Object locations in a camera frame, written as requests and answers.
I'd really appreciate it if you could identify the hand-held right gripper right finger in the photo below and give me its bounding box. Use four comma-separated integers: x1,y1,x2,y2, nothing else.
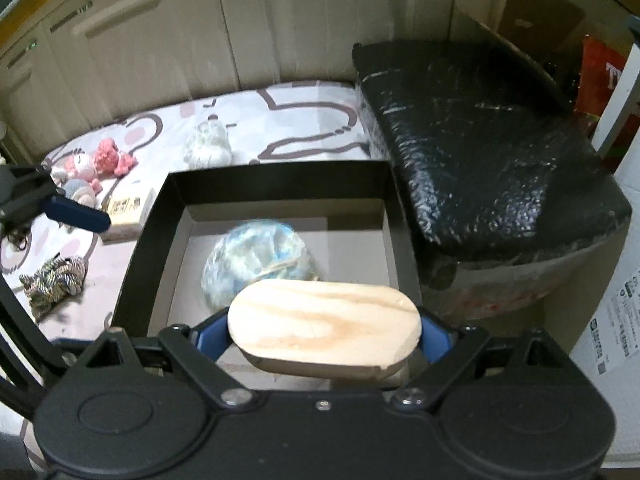
391,310,583,409

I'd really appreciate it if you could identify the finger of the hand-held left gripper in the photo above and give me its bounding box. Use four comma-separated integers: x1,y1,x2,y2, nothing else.
0,270,66,376
0,162,111,234

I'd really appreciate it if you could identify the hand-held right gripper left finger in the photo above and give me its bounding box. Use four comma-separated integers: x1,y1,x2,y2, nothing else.
62,311,252,407

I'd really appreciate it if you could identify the grey crochet toy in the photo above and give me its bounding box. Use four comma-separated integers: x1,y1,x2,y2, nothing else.
62,177,103,208

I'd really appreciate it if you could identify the yellow cardboard box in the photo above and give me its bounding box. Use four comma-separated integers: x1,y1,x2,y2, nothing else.
102,187,156,243

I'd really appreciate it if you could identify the black cardboard box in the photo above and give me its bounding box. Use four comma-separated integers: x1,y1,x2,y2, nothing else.
111,160,423,351

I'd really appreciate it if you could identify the oval wooden block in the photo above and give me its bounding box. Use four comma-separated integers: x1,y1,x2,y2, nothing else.
227,280,422,378

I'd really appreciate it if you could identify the pink crochet doll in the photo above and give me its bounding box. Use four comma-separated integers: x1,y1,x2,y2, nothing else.
62,152,101,181

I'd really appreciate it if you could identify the pink crochet crab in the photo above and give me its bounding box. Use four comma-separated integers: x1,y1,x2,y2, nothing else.
92,139,138,177

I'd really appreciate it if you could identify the plastic wrapped cardboard box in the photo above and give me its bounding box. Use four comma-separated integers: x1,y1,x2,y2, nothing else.
420,240,616,331

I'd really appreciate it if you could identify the blue white crochet ball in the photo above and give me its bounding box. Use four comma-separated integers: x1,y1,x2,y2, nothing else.
201,220,321,311

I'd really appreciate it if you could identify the cream cabinet door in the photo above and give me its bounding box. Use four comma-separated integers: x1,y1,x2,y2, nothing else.
0,30,51,161
215,0,456,88
45,0,238,128

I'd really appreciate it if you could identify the white crochet toy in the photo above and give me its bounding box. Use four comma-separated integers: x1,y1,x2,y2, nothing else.
182,115,233,170

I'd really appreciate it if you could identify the white box with label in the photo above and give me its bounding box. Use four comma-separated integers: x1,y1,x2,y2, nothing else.
570,160,640,391

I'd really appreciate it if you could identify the black plastic wrapped package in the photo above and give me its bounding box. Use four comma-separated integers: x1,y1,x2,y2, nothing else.
352,40,632,261

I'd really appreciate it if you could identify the printed blanket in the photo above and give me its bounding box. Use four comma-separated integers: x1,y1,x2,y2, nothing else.
0,80,373,356

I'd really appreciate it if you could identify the red bag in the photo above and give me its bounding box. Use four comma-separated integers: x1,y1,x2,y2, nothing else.
575,35,640,126

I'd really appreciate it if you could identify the brown cardboard box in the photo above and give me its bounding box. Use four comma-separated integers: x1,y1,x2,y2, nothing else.
500,0,586,61

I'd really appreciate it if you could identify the striped rope knot toy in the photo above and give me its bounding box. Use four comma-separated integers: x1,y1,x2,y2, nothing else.
20,255,88,321

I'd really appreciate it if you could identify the metal cabinet handle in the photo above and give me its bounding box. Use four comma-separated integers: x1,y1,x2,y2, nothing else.
7,40,38,68
47,2,93,31

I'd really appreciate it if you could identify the white post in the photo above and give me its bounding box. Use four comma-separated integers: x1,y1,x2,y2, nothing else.
592,60,640,161

